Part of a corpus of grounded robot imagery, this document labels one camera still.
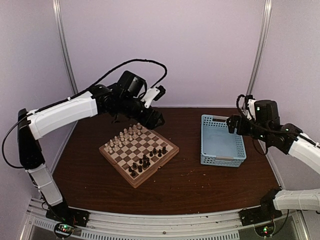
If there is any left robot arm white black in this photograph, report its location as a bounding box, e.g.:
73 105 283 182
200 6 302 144
13 70 166 222

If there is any left aluminium frame post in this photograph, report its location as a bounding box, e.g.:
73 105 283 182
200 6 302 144
52 0 79 95

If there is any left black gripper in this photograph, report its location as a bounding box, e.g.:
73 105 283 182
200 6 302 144
118 95 166 131

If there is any row of white chess pieces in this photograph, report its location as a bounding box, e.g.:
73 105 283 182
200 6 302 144
103 123 145 154

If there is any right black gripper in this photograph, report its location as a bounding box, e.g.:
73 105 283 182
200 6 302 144
226 114 270 144

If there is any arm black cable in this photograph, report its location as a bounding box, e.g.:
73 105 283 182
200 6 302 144
235 94 253 118
69 58 168 101

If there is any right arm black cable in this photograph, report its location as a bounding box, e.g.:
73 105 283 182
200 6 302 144
235 94 253 118

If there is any wooden chess board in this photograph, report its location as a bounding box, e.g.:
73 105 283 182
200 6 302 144
99 126 180 189

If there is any aluminium frame post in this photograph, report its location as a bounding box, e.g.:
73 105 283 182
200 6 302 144
52 0 79 95
245 0 273 95

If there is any light blue plastic basket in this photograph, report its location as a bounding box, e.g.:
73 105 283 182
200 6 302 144
200 114 247 168

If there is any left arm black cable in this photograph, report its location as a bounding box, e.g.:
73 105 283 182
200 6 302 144
69 58 168 101

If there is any front aluminium rail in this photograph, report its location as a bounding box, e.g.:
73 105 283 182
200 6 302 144
17 198 311 240

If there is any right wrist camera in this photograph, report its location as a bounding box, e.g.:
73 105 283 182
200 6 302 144
243 95 257 121

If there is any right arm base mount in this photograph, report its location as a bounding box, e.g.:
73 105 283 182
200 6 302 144
238 206 283 226

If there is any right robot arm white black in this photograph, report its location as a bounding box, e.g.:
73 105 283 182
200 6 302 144
226 94 320 221

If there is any right aluminium frame post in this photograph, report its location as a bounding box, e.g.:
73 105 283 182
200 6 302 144
245 0 273 95

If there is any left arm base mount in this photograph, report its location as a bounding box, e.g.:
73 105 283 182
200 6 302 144
45 203 90 227

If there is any eleventh dark chess piece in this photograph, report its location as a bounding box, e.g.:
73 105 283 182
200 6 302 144
162 146 167 154

